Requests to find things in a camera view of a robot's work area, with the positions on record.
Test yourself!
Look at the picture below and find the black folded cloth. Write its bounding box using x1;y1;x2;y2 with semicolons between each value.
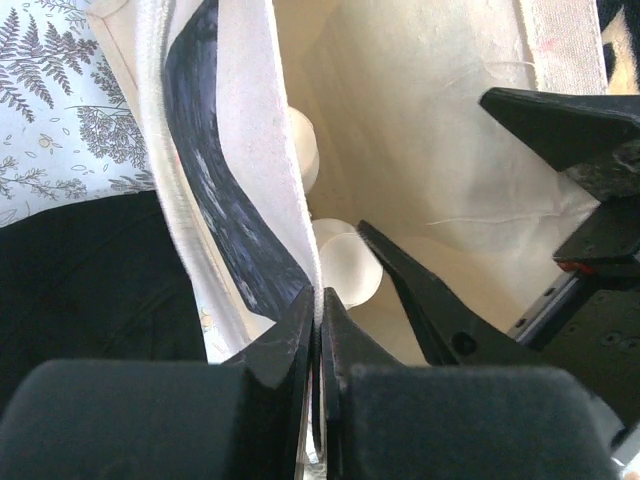
1;191;207;404

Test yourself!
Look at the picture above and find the black flower pattern pillow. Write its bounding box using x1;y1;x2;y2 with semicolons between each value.
596;0;640;95

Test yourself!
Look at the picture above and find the floral pattern table cloth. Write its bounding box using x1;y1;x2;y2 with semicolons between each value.
1;1;153;226

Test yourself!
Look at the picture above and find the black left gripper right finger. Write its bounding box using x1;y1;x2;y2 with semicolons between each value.
321;289;617;479

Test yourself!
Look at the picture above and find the cream cylindrical bottle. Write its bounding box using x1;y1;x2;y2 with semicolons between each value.
312;218;383;310
288;106;320;194

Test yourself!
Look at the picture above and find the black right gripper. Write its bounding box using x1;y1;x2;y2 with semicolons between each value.
508;196;639;429

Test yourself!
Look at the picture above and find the beige canvas tote bag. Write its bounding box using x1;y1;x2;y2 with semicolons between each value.
84;0;616;366

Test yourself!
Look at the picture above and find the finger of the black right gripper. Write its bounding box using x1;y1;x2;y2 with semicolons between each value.
357;221;530;367
479;88;639;200

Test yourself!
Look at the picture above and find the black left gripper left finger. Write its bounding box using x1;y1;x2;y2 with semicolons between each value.
1;288;314;479

